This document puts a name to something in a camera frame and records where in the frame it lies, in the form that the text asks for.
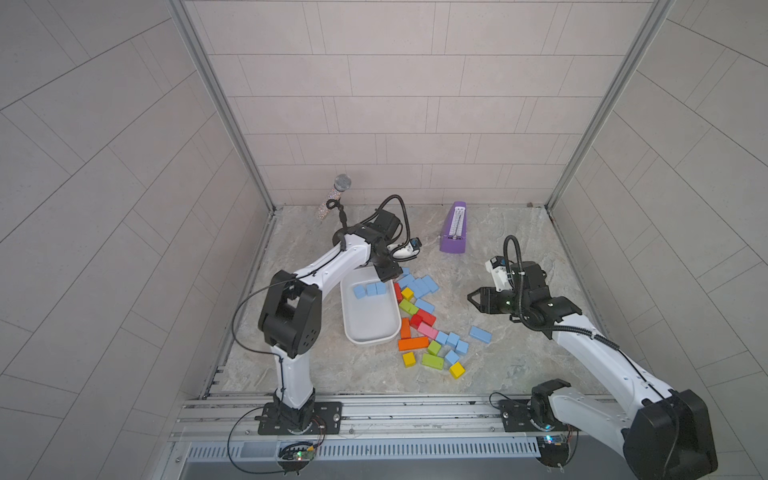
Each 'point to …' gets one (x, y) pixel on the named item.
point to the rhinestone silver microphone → (342, 183)
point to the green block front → (433, 361)
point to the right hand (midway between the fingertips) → (473, 295)
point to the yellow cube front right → (457, 370)
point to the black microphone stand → (332, 204)
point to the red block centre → (422, 316)
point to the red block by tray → (399, 294)
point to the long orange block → (413, 343)
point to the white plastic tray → (370, 307)
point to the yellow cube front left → (409, 359)
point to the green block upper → (408, 307)
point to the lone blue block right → (482, 335)
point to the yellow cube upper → (408, 293)
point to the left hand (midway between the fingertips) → (394, 261)
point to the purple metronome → (453, 236)
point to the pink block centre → (427, 330)
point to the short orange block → (405, 329)
